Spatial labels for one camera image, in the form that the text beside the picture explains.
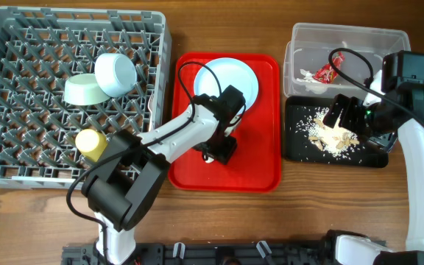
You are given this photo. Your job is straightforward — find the rice and food scraps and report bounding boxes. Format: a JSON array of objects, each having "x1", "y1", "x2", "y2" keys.
[{"x1": 296, "y1": 107, "x2": 366, "y2": 162}]

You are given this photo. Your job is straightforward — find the red snack wrapper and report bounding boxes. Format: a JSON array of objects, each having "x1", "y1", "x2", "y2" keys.
[{"x1": 313, "y1": 52, "x2": 345, "y2": 84}]

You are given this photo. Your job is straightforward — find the white paper napkin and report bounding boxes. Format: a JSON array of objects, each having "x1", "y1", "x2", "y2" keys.
[{"x1": 296, "y1": 69, "x2": 328, "y2": 94}]

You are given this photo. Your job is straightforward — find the light blue round plate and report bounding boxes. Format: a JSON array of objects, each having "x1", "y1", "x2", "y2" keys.
[{"x1": 194, "y1": 57, "x2": 259, "y2": 110}]

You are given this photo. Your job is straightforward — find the yellow plastic cup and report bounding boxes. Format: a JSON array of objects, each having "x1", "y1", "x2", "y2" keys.
[{"x1": 75, "y1": 129, "x2": 107, "y2": 162}]

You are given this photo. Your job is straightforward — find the light blue plastic bowl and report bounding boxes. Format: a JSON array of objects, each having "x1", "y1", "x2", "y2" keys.
[{"x1": 94, "y1": 53, "x2": 137, "y2": 98}]

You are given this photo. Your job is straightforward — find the green plastic saucer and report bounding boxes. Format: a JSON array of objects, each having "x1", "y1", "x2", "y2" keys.
[{"x1": 63, "y1": 74, "x2": 110, "y2": 106}]

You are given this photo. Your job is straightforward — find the white plastic spoon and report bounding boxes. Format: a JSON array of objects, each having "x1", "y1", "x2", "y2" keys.
[{"x1": 202, "y1": 155, "x2": 214, "y2": 163}]

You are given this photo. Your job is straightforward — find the white plastic fork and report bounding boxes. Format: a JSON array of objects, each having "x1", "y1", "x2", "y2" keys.
[{"x1": 147, "y1": 94, "x2": 155, "y2": 119}]

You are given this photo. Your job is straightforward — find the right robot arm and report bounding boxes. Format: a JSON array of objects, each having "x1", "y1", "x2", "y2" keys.
[{"x1": 320, "y1": 51, "x2": 424, "y2": 264}]

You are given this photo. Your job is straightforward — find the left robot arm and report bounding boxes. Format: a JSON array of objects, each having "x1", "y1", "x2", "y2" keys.
[{"x1": 82, "y1": 85, "x2": 245, "y2": 264}]

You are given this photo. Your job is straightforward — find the clear plastic waste bin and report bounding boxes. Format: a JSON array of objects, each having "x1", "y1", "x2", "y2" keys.
[{"x1": 283, "y1": 23, "x2": 411, "y2": 99}]

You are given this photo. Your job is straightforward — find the grey plastic dishwasher rack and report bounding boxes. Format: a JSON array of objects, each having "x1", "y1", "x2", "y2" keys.
[{"x1": 0, "y1": 7, "x2": 172, "y2": 189}]

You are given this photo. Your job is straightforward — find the red plastic serving tray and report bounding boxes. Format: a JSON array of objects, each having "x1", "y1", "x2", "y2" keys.
[{"x1": 169, "y1": 52, "x2": 281, "y2": 193}]

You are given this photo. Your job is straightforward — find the black rectangular tray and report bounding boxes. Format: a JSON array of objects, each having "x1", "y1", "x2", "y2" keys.
[{"x1": 283, "y1": 96, "x2": 389, "y2": 168}]

